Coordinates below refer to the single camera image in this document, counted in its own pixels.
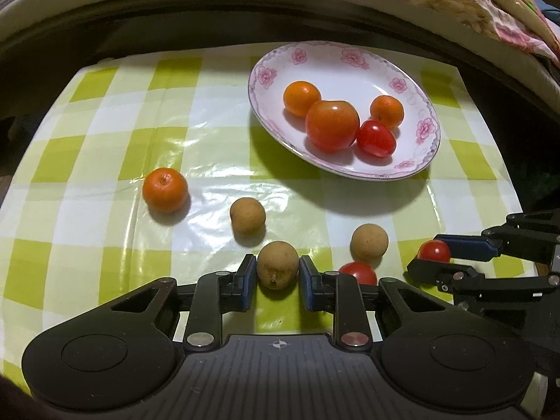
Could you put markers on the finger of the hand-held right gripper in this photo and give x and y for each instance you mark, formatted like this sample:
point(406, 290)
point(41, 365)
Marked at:
point(426, 271)
point(468, 248)

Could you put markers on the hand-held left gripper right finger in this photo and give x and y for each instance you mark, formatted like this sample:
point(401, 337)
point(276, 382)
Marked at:
point(306, 284)

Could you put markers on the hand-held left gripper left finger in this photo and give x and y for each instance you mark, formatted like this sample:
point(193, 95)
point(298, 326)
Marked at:
point(248, 284)

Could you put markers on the red cherry tomato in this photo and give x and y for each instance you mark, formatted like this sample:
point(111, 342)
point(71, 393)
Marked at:
point(376, 140)
point(361, 271)
point(434, 251)

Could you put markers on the brown longan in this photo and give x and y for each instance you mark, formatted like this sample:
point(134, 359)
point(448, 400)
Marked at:
point(277, 267)
point(369, 242)
point(247, 216)

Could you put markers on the orange tangerine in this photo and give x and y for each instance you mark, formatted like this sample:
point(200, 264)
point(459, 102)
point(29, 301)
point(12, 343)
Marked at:
point(386, 111)
point(165, 190)
point(302, 98)

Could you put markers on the large red tomato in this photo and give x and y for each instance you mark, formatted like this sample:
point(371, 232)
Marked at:
point(332, 125)

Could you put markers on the white floral rimmed plate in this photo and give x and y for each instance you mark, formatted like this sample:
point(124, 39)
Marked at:
point(280, 83)

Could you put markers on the green checked tablecloth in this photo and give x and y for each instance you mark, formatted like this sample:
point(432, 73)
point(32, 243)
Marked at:
point(109, 140)

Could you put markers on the bed with floral quilt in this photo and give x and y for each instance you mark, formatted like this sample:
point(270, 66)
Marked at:
point(43, 2)

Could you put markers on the dark bed frame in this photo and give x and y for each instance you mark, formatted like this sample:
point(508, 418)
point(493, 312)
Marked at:
point(175, 17)

